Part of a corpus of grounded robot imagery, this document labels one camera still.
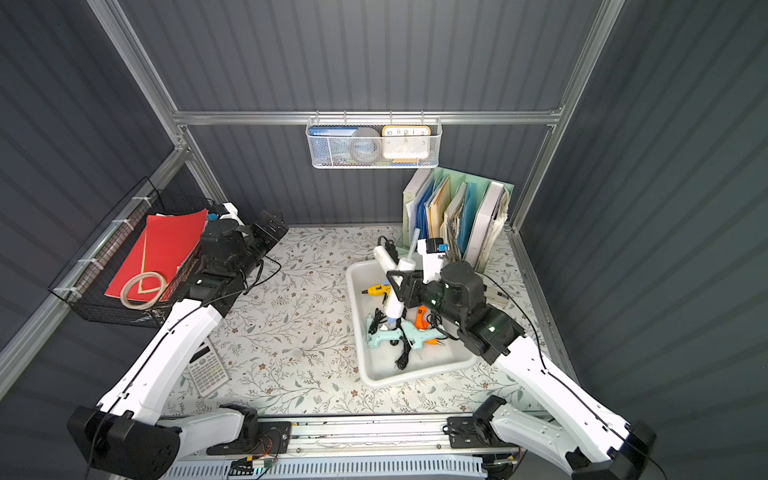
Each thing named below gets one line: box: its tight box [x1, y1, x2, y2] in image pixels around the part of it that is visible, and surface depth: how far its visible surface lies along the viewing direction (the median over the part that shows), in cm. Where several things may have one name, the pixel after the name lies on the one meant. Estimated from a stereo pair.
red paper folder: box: [104, 209, 207, 297], surface depth 74 cm
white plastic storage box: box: [346, 260, 479, 387], surface depth 88 cm
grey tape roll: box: [349, 127, 382, 164], surface depth 89 cm
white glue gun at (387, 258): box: [373, 245, 400, 275], surface depth 72 cm
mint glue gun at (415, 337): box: [401, 320, 446, 350], surface depth 88 cm
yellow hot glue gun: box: [361, 284, 392, 297], surface depth 101 cm
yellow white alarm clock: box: [382, 125, 432, 164], surface depth 90 cm
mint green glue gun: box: [366, 313, 403, 348], surface depth 89 cm
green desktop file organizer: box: [396, 166, 515, 272], surface depth 96 cm
